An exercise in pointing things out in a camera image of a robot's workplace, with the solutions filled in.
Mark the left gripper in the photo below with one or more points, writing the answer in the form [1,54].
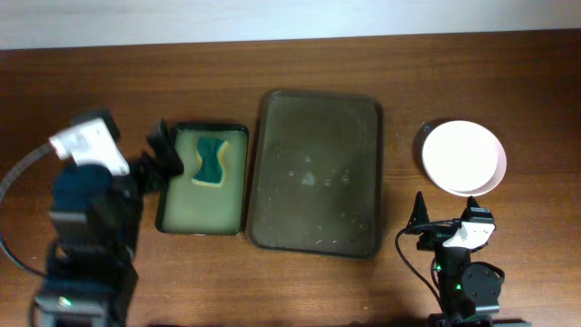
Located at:
[145,168]

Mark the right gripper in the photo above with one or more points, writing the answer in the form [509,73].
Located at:
[435,237]

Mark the white plate top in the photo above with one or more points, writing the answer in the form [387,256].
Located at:
[463,158]

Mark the green and yellow sponge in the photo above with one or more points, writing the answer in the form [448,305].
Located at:
[209,153]

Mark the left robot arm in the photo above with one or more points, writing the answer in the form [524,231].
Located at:
[98,205]

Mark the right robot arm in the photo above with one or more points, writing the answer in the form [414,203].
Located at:
[467,292]

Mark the green tray with soapy water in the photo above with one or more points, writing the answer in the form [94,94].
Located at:
[187,208]

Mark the brown plastic serving tray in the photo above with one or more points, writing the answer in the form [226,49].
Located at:
[317,175]

